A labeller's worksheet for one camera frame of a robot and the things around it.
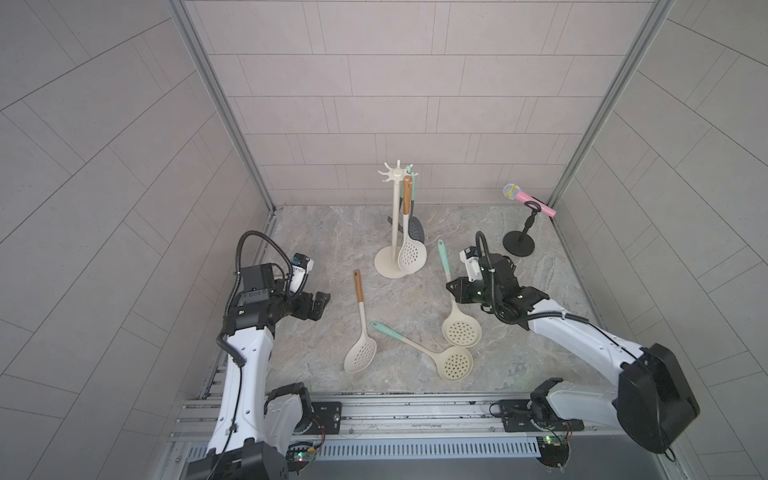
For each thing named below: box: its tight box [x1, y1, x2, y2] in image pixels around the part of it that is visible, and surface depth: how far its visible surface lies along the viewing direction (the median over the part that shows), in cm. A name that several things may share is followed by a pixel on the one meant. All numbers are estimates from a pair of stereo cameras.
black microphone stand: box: [503, 201, 541, 257], surface depth 107 cm
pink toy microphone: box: [503, 183, 557, 217], surface depth 94 cm
